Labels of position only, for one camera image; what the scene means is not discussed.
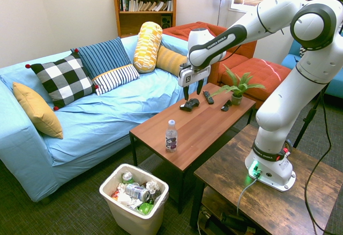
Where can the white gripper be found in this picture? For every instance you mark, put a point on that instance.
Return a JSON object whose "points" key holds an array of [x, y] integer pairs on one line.
{"points": [[193, 76]]}

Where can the clear plastic bottle purple label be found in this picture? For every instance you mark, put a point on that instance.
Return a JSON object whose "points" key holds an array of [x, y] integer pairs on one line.
{"points": [[171, 138]]}

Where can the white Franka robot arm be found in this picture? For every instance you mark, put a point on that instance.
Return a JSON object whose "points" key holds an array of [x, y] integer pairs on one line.
{"points": [[281, 112]]}

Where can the white plastic trash bin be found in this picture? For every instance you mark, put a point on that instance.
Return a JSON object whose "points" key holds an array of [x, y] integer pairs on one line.
{"points": [[128, 219]]}

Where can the black game controller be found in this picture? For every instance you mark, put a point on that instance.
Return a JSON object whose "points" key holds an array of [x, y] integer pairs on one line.
{"points": [[190, 104]]}

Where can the black TV remote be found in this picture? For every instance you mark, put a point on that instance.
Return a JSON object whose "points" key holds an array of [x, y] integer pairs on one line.
{"points": [[208, 97]]}

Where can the wooden coffee table black legs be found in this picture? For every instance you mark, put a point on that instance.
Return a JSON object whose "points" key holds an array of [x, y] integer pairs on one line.
{"points": [[209, 122]]}

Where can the black sunglasses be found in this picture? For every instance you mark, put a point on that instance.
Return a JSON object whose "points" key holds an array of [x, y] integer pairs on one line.
{"points": [[225, 107]]}

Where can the mustard striped bolster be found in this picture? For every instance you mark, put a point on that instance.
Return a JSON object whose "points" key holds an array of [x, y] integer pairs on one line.
{"points": [[170, 59]]}

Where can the potted green fern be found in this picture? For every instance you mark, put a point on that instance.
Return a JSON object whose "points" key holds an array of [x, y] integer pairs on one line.
{"points": [[237, 95]]}

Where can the orange armchair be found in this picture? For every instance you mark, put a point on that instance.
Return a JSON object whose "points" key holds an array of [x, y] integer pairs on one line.
{"points": [[238, 50]]}

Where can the yellow white patterned bolster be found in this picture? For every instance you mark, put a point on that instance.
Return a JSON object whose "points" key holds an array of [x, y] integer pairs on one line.
{"points": [[147, 47]]}

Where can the orange ottoman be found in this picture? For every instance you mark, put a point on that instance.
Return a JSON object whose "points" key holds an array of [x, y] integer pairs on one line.
{"points": [[262, 71]]}

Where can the small black speaker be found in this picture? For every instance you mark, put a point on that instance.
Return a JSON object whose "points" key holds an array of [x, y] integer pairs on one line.
{"points": [[166, 21]]}

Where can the rustic dark wood table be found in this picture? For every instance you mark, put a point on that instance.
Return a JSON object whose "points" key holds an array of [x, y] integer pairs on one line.
{"points": [[227, 165]]}

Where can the wooden bookshelf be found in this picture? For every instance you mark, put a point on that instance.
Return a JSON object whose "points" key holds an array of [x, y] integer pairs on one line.
{"points": [[139, 22]]}

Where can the light blue sofa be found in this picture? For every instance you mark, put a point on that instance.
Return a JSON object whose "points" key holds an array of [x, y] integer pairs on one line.
{"points": [[107, 117]]}

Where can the blue striped pillow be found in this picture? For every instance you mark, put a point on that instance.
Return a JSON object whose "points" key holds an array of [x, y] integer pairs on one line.
{"points": [[107, 61]]}

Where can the row of paperback books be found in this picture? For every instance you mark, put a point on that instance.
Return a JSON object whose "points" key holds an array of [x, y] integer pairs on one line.
{"points": [[146, 5]]}

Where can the crumpled white paper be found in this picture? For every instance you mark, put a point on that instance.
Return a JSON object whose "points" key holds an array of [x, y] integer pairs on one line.
{"points": [[152, 186]]}

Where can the green drink can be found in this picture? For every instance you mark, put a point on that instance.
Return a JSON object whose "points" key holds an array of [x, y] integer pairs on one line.
{"points": [[127, 177]]}

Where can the crushed silver blue can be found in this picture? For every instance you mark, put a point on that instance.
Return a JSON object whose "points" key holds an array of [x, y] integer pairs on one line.
{"points": [[136, 191]]}

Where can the green plastic wrapper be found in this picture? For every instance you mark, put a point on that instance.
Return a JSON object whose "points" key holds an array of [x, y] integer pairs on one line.
{"points": [[145, 208]]}

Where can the red snack wrapper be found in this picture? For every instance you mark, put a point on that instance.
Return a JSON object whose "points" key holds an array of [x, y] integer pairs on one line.
{"points": [[115, 193]]}

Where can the black white checkered pillow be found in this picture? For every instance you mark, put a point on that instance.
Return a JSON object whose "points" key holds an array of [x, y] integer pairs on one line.
{"points": [[63, 81]]}

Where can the black power strip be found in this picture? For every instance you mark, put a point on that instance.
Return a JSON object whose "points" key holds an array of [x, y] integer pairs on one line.
{"points": [[230, 220]]}

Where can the blue chair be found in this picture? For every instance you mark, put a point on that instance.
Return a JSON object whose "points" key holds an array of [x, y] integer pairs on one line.
{"points": [[335, 85]]}

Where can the mustard yellow pillow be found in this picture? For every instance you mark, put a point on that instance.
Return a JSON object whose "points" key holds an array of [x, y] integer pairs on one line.
{"points": [[37, 109]]}

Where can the black camera tripod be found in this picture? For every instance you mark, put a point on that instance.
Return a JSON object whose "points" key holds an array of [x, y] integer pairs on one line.
{"points": [[308, 120]]}

